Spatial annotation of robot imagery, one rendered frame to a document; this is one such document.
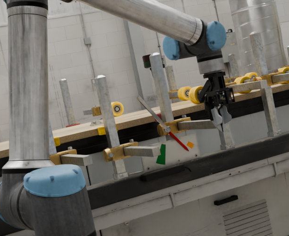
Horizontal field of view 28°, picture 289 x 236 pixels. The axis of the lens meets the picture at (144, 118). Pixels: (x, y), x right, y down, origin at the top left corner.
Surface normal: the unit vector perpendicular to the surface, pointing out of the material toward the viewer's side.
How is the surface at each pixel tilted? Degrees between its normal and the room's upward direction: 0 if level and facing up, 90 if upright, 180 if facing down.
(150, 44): 90
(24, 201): 68
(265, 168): 90
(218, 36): 92
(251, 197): 90
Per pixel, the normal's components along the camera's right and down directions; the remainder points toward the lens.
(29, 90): 0.23, -0.08
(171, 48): -0.83, 0.20
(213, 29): 0.65, -0.06
